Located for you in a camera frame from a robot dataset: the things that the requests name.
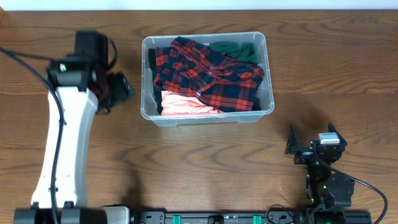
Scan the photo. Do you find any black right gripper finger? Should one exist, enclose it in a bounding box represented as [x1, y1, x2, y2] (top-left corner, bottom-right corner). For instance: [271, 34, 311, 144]
[328, 121, 348, 146]
[285, 124, 298, 154]

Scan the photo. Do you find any pink garment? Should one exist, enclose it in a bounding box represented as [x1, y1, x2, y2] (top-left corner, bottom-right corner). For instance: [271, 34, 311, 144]
[161, 91, 221, 116]

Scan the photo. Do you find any red navy plaid shirt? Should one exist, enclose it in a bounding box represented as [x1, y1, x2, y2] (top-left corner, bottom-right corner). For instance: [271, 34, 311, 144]
[149, 37, 265, 113]

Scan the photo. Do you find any clear plastic storage bin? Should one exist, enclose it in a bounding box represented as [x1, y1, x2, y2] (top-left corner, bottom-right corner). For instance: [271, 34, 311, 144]
[141, 32, 275, 126]

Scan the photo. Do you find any dark green garment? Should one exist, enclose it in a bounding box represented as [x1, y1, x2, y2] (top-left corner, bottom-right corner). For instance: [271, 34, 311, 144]
[210, 42, 259, 65]

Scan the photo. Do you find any large black garment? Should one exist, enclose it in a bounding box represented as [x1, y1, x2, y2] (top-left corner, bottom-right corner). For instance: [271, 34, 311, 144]
[148, 49, 163, 115]

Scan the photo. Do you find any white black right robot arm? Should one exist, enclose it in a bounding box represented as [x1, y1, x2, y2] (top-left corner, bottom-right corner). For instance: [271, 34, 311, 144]
[285, 123, 354, 223]

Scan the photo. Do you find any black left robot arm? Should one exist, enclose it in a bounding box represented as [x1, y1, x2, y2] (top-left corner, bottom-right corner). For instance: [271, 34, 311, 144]
[14, 57, 138, 223]

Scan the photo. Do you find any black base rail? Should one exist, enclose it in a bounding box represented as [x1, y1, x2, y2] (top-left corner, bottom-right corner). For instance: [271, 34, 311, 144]
[130, 210, 373, 224]

